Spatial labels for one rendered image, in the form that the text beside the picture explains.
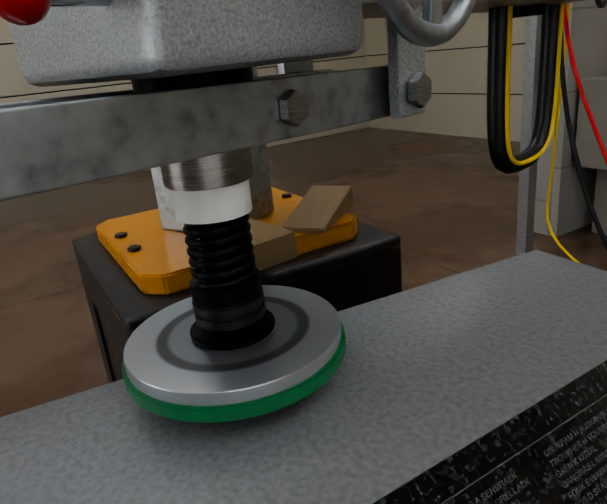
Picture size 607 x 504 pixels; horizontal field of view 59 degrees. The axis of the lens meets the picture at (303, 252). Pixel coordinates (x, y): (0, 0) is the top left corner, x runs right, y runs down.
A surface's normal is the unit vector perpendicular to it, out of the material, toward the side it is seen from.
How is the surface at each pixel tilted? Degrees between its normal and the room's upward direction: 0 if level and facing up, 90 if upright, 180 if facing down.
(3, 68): 90
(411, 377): 0
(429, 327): 0
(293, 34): 90
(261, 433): 0
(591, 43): 90
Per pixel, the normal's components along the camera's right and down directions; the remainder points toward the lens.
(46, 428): -0.10, -0.93
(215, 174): 0.30, 0.30
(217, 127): 0.72, 0.18
